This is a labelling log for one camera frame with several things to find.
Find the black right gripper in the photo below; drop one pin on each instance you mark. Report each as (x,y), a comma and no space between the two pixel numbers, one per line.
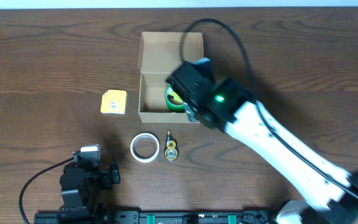
(189,111)

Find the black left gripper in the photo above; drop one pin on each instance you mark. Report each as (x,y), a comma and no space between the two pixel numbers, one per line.
(111,176)

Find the green tape roll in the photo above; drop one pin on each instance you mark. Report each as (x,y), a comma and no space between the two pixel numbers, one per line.
(171,107)

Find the yellow highlighter marker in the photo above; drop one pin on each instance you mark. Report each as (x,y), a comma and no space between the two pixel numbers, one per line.
(174,99)

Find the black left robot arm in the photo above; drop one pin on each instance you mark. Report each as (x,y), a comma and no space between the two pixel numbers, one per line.
(82,183)

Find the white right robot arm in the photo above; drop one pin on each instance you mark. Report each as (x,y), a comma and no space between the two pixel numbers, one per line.
(330,193)

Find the clear tape roll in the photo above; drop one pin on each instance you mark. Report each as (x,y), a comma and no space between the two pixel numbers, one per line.
(144,136)

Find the open cardboard box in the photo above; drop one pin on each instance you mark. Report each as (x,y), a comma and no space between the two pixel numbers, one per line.
(159,56)

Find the yellow sticky note pad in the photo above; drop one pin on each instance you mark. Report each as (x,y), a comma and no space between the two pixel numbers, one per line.
(114,102)

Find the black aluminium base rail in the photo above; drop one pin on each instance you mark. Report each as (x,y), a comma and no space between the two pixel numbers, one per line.
(135,217)

